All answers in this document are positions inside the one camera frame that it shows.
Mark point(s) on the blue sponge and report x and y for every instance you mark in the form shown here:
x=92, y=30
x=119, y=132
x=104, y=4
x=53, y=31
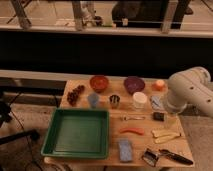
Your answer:
x=125, y=150

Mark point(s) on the wooden table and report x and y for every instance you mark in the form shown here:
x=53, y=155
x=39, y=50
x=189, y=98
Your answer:
x=139, y=142

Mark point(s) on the red bowl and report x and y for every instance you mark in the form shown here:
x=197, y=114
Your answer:
x=99, y=83

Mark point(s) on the orange fruit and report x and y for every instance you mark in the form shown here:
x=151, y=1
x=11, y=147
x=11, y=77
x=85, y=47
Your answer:
x=159, y=85

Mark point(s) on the black handled knife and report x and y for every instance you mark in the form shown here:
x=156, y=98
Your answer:
x=176, y=157

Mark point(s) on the blue plastic cup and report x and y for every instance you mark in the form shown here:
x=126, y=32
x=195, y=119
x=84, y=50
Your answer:
x=93, y=100

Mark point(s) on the metal fork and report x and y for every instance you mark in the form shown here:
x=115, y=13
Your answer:
x=127, y=118

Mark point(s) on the white cup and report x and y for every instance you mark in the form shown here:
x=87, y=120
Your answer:
x=139, y=100

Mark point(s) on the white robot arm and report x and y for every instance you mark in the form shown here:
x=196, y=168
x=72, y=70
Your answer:
x=189, y=86

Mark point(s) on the small black block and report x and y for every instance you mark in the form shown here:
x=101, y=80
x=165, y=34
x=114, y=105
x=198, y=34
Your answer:
x=158, y=116

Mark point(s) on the red grape bunch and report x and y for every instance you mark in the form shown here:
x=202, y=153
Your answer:
x=73, y=96

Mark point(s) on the black tripod stand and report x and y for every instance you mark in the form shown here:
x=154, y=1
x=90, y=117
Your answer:
x=12, y=129

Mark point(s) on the green plastic tray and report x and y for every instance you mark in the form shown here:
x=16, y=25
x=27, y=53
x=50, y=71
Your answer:
x=77, y=134

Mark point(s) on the small metal cup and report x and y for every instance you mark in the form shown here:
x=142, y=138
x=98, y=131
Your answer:
x=114, y=101

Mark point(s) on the purple bowl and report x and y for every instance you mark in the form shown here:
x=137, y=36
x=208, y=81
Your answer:
x=134, y=84

